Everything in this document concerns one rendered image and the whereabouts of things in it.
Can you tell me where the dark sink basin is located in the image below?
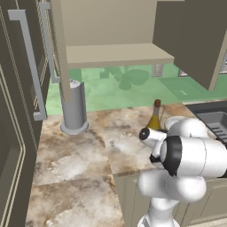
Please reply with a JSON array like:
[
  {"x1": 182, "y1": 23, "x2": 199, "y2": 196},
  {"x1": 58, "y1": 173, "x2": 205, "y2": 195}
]
[{"x1": 184, "y1": 100, "x2": 227, "y2": 141}]

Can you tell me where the taupe cabinet door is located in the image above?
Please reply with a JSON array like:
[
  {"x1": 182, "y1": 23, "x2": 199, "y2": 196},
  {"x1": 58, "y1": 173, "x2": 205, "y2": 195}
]
[
  {"x1": 49, "y1": 0, "x2": 73, "y2": 103},
  {"x1": 152, "y1": 0, "x2": 227, "y2": 91}
]

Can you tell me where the beige base cabinet door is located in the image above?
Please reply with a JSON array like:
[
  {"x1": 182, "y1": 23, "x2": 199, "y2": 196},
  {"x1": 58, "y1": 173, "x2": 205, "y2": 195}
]
[
  {"x1": 113, "y1": 173, "x2": 155, "y2": 227},
  {"x1": 173, "y1": 176, "x2": 227, "y2": 227}
]

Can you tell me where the long grey fridge handle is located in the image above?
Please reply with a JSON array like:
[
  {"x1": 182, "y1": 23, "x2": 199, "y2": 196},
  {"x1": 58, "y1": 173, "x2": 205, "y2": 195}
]
[
  {"x1": 7, "y1": 9, "x2": 48, "y2": 121},
  {"x1": 39, "y1": 2, "x2": 62, "y2": 84}
]

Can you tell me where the grey cylindrical shaker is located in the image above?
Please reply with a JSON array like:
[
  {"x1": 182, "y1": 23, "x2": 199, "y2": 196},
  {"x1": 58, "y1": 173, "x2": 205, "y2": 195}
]
[{"x1": 59, "y1": 78, "x2": 90, "y2": 137}]

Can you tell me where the grey wall socket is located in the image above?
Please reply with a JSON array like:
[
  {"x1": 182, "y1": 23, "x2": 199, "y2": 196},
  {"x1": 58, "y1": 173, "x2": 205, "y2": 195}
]
[
  {"x1": 177, "y1": 68, "x2": 189, "y2": 79},
  {"x1": 152, "y1": 63, "x2": 165, "y2": 79}
]

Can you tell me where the beige open wall cabinet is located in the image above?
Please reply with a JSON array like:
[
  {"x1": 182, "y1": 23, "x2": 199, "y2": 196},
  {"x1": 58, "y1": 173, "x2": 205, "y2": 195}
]
[{"x1": 59, "y1": 0, "x2": 176, "y2": 71}]

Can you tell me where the yellow glass bottle brown cap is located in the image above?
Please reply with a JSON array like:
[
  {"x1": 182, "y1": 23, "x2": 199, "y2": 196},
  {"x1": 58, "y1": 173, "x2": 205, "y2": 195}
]
[{"x1": 145, "y1": 98, "x2": 163, "y2": 132}]

